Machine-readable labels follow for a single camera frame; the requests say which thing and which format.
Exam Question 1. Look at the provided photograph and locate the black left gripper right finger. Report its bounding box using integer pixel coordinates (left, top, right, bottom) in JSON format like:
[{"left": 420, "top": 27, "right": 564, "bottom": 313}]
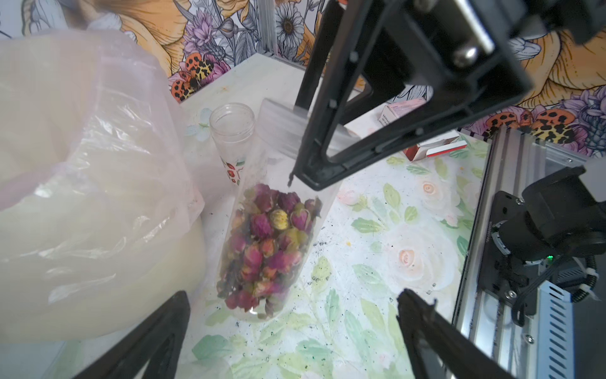
[{"left": 397, "top": 289, "right": 511, "bottom": 378}]

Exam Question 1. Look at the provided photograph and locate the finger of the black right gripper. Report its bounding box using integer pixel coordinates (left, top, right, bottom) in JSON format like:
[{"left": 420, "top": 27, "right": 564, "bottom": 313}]
[
  {"left": 291, "top": 1, "right": 532, "bottom": 190},
  {"left": 293, "top": 0, "right": 408, "bottom": 126}
]

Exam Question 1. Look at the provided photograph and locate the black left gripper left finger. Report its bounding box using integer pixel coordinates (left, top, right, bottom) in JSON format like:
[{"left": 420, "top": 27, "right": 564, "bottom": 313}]
[{"left": 76, "top": 291, "right": 191, "bottom": 378}]

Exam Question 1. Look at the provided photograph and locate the clear jar with rose tea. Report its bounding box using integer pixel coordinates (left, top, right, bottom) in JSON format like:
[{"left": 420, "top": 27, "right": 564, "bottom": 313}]
[{"left": 209, "top": 103, "right": 255, "bottom": 186}]

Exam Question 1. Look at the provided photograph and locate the pink white paper packet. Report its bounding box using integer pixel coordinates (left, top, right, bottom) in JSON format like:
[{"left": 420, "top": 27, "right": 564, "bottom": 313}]
[{"left": 345, "top": 96, "right": 470, "bottom": 163}]

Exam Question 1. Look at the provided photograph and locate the bin with pink bag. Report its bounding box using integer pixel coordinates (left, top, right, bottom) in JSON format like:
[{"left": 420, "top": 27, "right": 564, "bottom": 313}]
[{"left": 1, "top": 31, "right": 206, "bottom": 343}]

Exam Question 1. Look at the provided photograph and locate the aluminium front rail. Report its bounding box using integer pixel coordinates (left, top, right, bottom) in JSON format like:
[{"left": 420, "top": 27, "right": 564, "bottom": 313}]
[{"left": 453, "top": 129, "right": 587, "bottom": 378}]

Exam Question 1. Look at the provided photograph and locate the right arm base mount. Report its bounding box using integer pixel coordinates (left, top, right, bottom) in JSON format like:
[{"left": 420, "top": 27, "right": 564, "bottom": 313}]
[{"left": 478, "top": 191, "right": 539, "bottom": 307}]

